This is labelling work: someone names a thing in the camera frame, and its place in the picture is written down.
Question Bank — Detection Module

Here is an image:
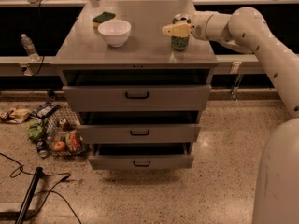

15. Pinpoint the wire mesh basket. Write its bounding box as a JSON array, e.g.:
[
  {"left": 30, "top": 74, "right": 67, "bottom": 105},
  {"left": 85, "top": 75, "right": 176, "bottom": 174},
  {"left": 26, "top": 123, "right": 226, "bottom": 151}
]
[{"left": 46, "top": 106, "right": 88, "bottom": 157}]

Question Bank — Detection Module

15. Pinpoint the blue soda can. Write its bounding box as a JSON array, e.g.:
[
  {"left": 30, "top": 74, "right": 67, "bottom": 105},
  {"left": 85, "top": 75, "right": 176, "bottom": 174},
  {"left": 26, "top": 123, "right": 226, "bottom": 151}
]
[{"left": 36, "top": 139, "right": 49, "bottom": 158}]

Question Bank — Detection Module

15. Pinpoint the bottom grey drawer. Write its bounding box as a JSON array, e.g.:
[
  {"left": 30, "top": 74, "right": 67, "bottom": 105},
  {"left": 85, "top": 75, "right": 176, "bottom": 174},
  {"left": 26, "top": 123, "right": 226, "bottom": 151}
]
[{"left": 89, "top": 143, "right": 194, "bottom": 170}]

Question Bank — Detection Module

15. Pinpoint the green chip bag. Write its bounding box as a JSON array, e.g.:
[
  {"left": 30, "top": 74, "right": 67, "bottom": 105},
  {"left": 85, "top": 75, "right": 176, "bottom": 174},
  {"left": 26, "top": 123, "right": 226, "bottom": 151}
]
[{"left": 27, "top": 119, "right": 48, "bottom": 143}]

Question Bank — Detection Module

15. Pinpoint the grey drawer cabinet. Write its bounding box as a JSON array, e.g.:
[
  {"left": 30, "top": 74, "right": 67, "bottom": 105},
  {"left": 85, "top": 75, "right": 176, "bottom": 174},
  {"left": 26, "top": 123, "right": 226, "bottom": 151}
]
[{"left": 51, "top": 0, "right": 219, "bottom": 172}]

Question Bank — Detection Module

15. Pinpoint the black floor cable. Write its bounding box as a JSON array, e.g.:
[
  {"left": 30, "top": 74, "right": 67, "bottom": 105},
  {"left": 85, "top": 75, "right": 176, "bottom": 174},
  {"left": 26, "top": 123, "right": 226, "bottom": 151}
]
[{"left": 0, "top": 152, "right": 82, "bottom": 224}]

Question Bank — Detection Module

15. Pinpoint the blue snack packet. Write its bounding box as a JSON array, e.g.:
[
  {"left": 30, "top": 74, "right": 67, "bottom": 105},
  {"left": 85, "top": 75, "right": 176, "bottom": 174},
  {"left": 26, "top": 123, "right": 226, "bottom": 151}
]
[{"left": 30, "top": 102, "right": 58, "bottom": 119}]

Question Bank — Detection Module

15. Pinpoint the white bowl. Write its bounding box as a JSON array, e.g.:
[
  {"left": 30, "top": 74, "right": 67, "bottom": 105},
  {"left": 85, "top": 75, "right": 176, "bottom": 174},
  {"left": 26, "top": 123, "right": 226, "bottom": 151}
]
[{"left": 98, "top": 20, "right": 132, "bottom": 47}]

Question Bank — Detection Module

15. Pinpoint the black hanging cable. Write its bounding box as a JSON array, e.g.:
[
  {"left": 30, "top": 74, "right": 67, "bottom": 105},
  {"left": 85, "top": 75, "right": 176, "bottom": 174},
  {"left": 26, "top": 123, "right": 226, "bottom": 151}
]
[{"left": 33, "top": 0, "right": 51, "bottom": 77}]

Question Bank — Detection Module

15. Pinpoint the green soda can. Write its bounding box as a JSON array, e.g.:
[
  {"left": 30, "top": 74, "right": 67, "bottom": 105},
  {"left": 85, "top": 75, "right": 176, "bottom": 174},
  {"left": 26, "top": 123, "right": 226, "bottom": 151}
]
[{"left": 171, "top": 14, "right": 191, "bottom": 51}]

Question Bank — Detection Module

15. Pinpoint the yellow brown snack bag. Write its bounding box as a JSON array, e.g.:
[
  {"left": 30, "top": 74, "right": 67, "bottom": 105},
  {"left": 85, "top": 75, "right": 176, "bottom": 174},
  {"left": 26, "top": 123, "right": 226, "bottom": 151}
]
[{"left": 0, "top": 108, "right": 31, "bottom": 124}]

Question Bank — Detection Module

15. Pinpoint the black metal bar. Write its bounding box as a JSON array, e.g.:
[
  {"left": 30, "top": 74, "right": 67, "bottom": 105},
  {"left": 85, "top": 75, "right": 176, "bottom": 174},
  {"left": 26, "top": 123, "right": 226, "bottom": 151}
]
[{"left": 15, "top": 167, "right": 43, "bottom": 224}]

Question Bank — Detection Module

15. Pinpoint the grey drawer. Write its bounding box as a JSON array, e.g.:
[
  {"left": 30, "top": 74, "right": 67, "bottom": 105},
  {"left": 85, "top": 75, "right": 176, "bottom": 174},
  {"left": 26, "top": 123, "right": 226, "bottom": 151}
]
[
  {"left": 78, "top": 124, "right": 200, "bottom": 144},
  {"left": 63, "top": 85, "right": 210, "bottom": 112},
  {"left": 89, "top": 143, "right": 194, "bottom": 170}
]

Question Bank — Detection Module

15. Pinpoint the orange snack bag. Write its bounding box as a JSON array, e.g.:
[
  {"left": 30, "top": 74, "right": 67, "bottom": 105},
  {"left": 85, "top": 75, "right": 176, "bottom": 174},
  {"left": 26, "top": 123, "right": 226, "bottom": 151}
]
[{"left": 65, "top": 131, "right": 81, "bottom": 152}]

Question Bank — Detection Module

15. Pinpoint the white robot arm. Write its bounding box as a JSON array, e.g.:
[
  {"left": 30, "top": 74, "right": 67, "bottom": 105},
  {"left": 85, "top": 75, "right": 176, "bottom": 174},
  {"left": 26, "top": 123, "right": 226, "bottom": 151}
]
[{"left": 162, "top": 7, "right": 299, "bottom": 224}]

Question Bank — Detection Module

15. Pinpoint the top grey drawer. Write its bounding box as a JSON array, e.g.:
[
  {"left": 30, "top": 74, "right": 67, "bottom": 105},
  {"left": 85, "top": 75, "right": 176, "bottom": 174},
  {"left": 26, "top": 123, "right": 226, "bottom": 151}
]
[{"left": 63, "top": 85, "right": 210, "bottom": 112}]

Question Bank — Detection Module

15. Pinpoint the clear plastic water bottle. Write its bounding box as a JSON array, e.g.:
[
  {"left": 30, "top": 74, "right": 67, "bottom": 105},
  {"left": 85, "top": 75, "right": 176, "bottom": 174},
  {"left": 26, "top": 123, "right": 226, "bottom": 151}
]
[{"left": 21, "top": 34, "right": 40, "bottom": 62}]

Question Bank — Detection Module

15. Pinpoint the green yellow sponge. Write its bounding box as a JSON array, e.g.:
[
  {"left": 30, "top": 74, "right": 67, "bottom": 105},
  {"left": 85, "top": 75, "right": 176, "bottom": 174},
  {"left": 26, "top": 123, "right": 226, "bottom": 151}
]
[{"left": 93, "top": 12, "right": 116, "bottom": 28}]

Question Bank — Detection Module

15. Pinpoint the middle grey drawer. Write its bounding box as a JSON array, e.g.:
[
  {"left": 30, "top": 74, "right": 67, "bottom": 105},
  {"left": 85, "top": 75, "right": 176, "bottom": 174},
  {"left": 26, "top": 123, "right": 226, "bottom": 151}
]
[{"left": 78, "top": 124, "right": 200, "bottom": 144}]

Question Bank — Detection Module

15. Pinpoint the small red can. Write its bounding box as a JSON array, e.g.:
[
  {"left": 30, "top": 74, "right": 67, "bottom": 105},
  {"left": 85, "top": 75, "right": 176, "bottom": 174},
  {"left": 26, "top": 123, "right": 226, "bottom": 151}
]
[{"left": 59, "top": 119, "right": 69, "bottom": 130}]

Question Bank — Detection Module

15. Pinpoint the red apple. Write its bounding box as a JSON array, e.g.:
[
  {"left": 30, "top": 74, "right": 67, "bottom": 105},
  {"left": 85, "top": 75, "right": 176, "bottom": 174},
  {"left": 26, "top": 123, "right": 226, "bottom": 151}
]
[{"left": 53, "top": 141, "right": 66, "bottom": 151}]

